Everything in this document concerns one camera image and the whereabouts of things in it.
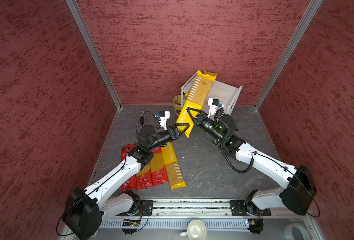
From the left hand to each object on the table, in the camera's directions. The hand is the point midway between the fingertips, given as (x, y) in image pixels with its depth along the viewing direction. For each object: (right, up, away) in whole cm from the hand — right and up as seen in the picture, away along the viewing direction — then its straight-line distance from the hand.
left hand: (188, 130), depth 67 cm
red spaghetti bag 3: (-16, -25, +17) cm, 34 cm away
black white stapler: (-32, +5, +39) cm, 50 cm away
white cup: (+4, -47, +1) cm, 47 cm away
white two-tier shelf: (+22, +19, +15) cm, 33 cm away
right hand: (-2, +8, -1) cm, 8 cm away
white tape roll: (+46, -48, 0) cm, 66 cm away
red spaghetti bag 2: (-24, -29, +14) cm, 40 cm away
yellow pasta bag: (-7, -27, +16) cm, 32 cm away
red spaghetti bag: (-31, -31, +12) cm, 45 cm away
